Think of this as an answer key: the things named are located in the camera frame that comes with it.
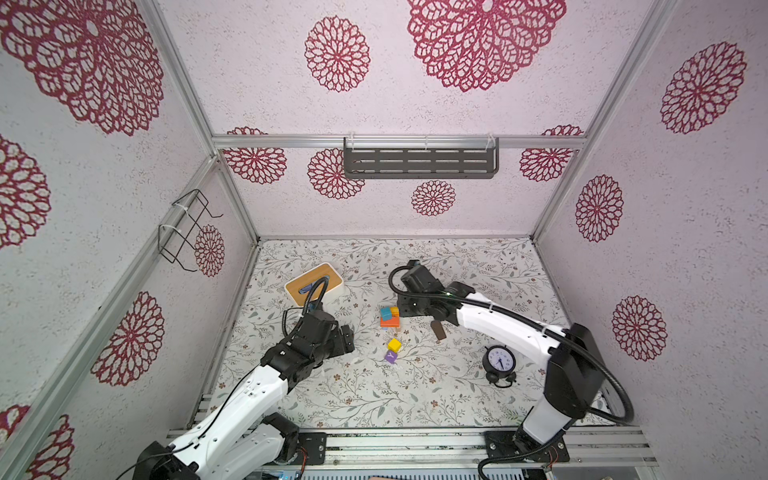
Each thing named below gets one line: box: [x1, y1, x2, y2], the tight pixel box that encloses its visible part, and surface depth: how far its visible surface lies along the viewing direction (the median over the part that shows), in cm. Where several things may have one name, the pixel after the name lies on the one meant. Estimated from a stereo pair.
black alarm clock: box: [482, 345, 517, 388], surface depth 87 cm
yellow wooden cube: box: [387, 338, 403, 353], surface depth 92 cm
